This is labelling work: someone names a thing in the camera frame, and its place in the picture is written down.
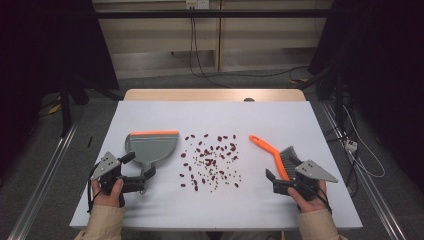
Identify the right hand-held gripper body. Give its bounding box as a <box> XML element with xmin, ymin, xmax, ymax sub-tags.
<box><xmin>272</xmin><ymin>159</ymin><xmax>339</xmax><ymax>202</ymax></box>

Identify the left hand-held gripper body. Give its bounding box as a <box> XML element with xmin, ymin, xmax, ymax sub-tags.
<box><xmin>89</xmin><ymin>151</ymin><xmax>148</xmax><ymax>198</ymax></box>

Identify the orange brush with grey bristles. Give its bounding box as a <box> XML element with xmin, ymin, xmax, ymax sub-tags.
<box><xmin>248</xmin><ymin>134</ymin><xmax>303</xmax><ymax>182</ymax></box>

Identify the grey dustpan with orange edge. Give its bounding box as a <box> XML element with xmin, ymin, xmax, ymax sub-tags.
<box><xmin>124</xmin><ymin>129</ymin><xmax>180</xmax><ymax>195</ymax></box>

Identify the group of red beans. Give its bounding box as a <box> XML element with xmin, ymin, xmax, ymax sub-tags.
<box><xmin>179</xmin><ymin>133</ymin><xmax>242</xmax><ymax>193</ymax></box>

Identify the person's right hand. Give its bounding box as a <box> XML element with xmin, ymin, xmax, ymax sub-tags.
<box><xmin>287</xmin><ymin>179</ymin><xmax>331</xmax><ymax>214</ymax></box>

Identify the person's left hand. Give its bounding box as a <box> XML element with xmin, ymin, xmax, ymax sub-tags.
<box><xmin>91</xmin><ymin>178</ymin><xmax>125</xmax><ymax>208</ymax></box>

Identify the white power adapter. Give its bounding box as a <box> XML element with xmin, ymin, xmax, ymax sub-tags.
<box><xmin>344</xmin><ymin>139</ymin><xmax>359</xmax><ymax>153</ymax></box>

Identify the white table cover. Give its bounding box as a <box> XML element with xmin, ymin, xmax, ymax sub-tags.
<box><xmin>69</xmin><ymin>100</ymin><xmax>364</xmax><ymax>231</ymax></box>

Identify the black metal stand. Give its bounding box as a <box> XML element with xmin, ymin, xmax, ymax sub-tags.
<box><xmin>298</xmin><ymin>63</ymin><xmax>348</xmax><ymax>128</ymax></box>
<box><xmin>58</xmin><ymin>74</ymin><xmax>124</xmax><ymax>138</ymax></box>

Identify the wooden table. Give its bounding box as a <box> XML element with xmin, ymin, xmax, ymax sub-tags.
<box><xmin>123</xmin><ymin>88</ymin><xmax>307</xmax><ymax>102</ymax></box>

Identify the dark curtain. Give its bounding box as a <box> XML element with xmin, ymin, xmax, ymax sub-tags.
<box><xmin>308</xmin><ymin>0</ymin><xmax>424</xmax><ymax>191</ymax></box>
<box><xmin>0</xmin><ymin>0</ymin><xmax>120</xmax><ymax>174</ymax></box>

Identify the black crossbar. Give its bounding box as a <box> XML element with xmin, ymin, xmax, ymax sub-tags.
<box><xmin>94</xmin><ymin>9</ymin><xmax>334</xmax><ymax>19</ymax></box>

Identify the left hand-held gripper cable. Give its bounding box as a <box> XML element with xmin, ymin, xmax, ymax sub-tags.
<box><xmin>87</xmin><ymin>163</ymin><xmax>101</xmax><ymax>214</ymax></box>

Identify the hand-held gripper cable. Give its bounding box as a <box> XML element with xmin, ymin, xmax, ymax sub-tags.
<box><xmin>316</xmin><ymin>188</ymin><xmax>333</xmax><ymax>215</ymax></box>
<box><xmin>87</xmin><ymin>163</ymin><xmax>101</xmax><ymax>214</ymax></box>

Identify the right hand-held gripper cable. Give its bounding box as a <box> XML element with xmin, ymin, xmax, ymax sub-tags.
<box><xmin>316</xmin><ymin>188</ymin><xmax>333</xmax><ymax>215</ymax></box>

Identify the bundle of black cables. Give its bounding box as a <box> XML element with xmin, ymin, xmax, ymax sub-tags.
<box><xmin>328</xmin><ymin>123</ymin><xmax>359</xmax><ymax>198</ymax></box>

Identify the white cable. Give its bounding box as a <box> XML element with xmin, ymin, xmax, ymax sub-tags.
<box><xmin>343</xmin><ymin>104</ymin><xmax>387</xmax><ymax>179</ymax></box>

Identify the aluminium rail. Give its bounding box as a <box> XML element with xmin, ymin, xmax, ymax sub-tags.
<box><xmin>6</xmin><ymin>113</ymin><xmax>84</xmax><ymax>240</ymax></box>
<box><xmin>319</xmin><ymin>101</ymin><xmax>408</xmax><ymax>240</ymax></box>

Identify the black cable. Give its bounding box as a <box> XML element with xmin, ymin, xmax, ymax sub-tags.
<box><xmin>188</xmin><ymin>8</ymin><xmax>231</xmax><ymax>89</ymax></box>

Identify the wooden post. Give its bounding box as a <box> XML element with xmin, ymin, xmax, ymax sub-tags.
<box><xmin>214</xmin><ymin>0</ymin><xmax>224</xmax><ymax>73</ymax></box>

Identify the white wall socket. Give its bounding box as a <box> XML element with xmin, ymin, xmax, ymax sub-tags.
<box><xmin>185</xmin><ymin>0</ymin><xmax>210</xmax><ymax>10</ymax></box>

